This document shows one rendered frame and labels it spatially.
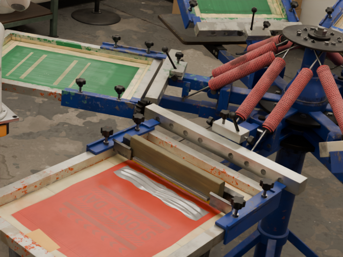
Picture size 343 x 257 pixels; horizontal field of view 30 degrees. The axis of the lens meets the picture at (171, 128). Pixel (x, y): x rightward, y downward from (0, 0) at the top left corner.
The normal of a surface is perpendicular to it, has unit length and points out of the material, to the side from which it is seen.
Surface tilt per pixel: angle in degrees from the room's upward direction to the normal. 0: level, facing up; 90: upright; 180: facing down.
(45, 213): 0
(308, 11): 90
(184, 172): 90
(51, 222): 0
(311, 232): 0
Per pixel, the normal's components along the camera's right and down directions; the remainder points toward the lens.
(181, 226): 0.12, -0.88
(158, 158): -0.64, 0.29
